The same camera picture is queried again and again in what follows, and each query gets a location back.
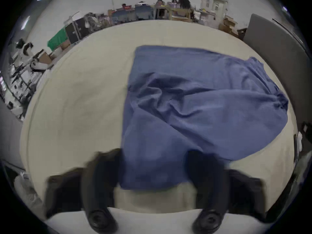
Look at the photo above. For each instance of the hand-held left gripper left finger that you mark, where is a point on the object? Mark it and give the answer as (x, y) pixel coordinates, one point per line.
(97, 179)

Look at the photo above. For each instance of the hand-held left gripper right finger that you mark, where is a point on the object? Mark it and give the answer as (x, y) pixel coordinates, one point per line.
(209, 179)

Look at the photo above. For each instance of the dark blue shirt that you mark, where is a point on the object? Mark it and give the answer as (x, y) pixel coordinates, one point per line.
(195, 101)

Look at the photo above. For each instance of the bed with beige sheet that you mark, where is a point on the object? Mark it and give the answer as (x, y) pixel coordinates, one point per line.
(80, 101)

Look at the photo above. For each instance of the green cloth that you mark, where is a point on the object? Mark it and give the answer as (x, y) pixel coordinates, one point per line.
(57, 40)

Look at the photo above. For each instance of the grey padded headboard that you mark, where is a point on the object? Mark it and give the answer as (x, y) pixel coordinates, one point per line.
(275, 47)

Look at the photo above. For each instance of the stack of cartons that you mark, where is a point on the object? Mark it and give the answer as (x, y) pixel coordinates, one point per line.
(231, 25)

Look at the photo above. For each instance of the row of tables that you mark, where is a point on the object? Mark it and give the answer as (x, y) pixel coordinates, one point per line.
(151, 12)

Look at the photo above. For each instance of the group of people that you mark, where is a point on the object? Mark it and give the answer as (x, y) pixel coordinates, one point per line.
(174, 2)

